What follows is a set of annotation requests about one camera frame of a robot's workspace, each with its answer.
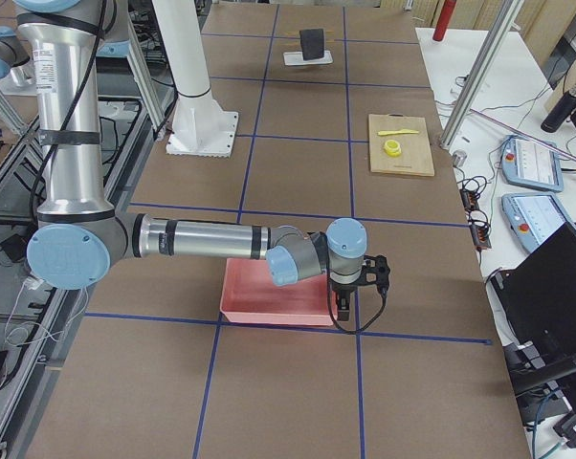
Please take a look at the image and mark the aluminium frame post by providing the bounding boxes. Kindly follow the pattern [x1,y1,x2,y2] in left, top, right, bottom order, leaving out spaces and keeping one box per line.
[439,0,524,150]

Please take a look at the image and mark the wooden cutting board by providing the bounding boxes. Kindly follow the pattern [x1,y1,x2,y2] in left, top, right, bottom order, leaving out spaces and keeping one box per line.
[368,114,434,177]

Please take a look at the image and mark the black bottle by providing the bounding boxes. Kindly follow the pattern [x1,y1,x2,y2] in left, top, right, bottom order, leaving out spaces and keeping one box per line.
[541,83,576,133]

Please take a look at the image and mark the lower teach pendant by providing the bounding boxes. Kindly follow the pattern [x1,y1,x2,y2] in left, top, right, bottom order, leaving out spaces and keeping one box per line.
[501,192,573,253]

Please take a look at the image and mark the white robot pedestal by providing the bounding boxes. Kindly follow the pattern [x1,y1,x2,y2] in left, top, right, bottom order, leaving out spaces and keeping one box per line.
[153,0,239,158]

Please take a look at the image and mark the teach pendant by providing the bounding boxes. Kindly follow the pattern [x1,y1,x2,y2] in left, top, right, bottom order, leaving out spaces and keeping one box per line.
[500,136,564,192]
[501,192,573,253]

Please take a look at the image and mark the red bottle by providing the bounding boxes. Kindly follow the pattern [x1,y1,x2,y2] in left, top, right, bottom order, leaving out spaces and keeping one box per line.
[432,0,457,42]

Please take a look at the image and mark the pink plastic bin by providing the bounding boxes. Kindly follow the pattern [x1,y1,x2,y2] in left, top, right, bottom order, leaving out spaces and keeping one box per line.
[220,258,337,326]

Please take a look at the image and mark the small metal cylinder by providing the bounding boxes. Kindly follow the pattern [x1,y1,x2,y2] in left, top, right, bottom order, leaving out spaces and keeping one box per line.
[452,150,467,167]

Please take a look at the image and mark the black monitor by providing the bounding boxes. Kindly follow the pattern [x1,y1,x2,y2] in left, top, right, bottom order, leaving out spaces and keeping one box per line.
[491,224,576,357]

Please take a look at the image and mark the yellow plastic knife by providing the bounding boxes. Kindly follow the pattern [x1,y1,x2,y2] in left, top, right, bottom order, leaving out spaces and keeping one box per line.
[376,128,420,137]

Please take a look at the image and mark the yellow lemon slices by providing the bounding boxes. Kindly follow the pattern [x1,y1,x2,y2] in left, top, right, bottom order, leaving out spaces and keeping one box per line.
[383,139,402,158]

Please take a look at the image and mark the reacher grabber stick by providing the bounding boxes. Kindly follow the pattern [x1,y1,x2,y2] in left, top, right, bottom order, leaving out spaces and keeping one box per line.
[469,108,576,163]

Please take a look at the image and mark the black camera cable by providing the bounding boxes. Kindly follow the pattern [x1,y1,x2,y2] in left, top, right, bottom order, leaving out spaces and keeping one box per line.
[326,257,389,335]

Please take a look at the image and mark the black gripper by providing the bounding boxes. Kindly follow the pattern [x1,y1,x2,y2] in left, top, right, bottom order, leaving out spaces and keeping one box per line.
[330,279,358,320]

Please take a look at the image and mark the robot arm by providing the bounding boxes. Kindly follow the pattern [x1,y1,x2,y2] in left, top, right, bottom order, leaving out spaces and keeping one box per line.
[16,1,372,323]

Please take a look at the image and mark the grey cloth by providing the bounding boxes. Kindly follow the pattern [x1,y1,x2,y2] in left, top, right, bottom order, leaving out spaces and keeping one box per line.
[299,28,325,61]

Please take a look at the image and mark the white rectangular tray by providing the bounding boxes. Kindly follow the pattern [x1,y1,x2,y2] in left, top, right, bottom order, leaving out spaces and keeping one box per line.
[283,50,334,67]

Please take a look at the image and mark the upper teach pendant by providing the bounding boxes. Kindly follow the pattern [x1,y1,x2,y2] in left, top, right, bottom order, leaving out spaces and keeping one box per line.
[500,136,564,192]

